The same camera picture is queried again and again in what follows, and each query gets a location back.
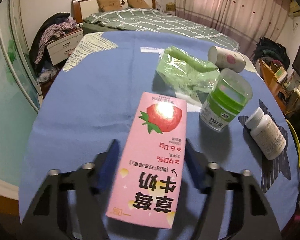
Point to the white bedside cabinet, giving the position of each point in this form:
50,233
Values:
60,49

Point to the wooden desk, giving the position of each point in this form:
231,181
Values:
278,91

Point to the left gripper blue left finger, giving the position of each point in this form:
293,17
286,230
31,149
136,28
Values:
105,166

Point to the brown pillow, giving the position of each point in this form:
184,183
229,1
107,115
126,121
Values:
141,4
109,5

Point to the blue tablecloth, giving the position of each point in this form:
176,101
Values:
94,100

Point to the clothes pile on cabinet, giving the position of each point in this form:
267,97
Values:
57,23

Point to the dark clothes pile on desk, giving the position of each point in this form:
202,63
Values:
268,48

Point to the sliding wardrobe door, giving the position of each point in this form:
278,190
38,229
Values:
20,95

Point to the left brown pillow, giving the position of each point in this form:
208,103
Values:
109,5

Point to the right brown pillow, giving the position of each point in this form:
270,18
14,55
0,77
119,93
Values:
141,4

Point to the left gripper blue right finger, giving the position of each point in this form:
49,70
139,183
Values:
197,164

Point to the bed with green plaid duvet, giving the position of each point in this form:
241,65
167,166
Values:
159,22

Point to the green labelled plastic jar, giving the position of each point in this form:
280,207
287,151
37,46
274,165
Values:
229,96

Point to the wall air conditioner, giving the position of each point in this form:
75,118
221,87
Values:
294,10

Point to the green tissue pack wrapper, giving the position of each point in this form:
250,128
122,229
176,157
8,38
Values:
186,74

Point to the pink white curtain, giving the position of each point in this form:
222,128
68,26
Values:
245,21

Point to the pink strawberry milk carton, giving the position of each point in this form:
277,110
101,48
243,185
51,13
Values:
148,179

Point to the white pill bottle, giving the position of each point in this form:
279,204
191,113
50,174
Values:
266,134

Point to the paper cup with pink print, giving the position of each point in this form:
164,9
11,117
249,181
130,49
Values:
224,58

